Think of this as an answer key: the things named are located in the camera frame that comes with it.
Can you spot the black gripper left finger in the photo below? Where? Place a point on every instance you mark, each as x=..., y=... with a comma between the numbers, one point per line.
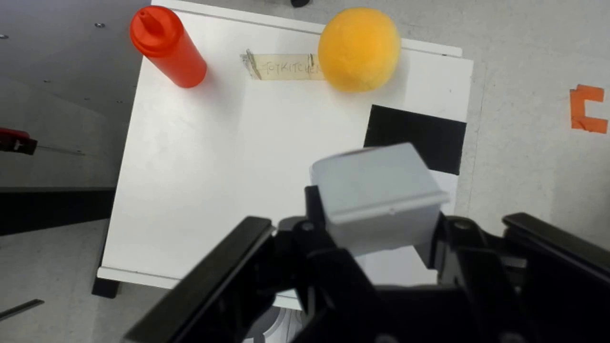
x=221, y=286

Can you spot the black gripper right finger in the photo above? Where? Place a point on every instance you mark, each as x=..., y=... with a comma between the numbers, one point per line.
x=539, y=279

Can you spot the red ketchup squeeze bottle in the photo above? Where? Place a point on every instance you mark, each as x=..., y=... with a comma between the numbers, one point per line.
x=167, y=48

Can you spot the orange floor tape marker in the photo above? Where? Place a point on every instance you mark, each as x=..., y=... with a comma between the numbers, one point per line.
x=581, y=107

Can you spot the black rectangular patch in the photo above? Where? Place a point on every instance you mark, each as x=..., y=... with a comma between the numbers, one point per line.
x=411, y=130

